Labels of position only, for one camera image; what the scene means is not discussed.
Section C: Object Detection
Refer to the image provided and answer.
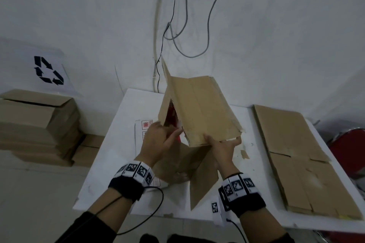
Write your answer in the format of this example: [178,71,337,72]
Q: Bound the person's left hand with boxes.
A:
[136,121,183,168]

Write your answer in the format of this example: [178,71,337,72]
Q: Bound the person's right hand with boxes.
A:
[204,134,243,179]

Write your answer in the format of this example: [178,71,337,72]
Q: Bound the stack of boxes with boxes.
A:
[0,121,83,155]

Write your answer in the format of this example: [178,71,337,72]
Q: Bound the person's left forearm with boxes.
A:
[56,187,135,243]

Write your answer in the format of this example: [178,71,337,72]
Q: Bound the person's right forearm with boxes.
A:
[239,208,296,243]

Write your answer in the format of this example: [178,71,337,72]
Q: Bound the person's black trouser legs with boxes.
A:
[140,233,237,243]

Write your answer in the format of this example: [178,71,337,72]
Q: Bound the white table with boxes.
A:
[73,88,365,234]

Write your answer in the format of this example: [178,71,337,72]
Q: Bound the black marker wrist band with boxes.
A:
[108,161,156,204]
[211,173,267,228]

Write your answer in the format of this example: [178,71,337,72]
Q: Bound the red chair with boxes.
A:
[313,127,365,243]

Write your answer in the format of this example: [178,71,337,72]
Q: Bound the white recycling symbol sign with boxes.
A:
[0,38,83,98]

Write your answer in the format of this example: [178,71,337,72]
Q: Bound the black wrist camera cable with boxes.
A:
[227,218,249,243]
[94,186,165,236]

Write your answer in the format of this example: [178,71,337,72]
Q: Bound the thin black wall cable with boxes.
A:
[155,0,181,92]

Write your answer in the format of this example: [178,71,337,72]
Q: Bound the white wall cable conduit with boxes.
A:
[152,0,167,92]

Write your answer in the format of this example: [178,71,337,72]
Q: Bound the grey looped wall cable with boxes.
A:
[164,0,257,59]

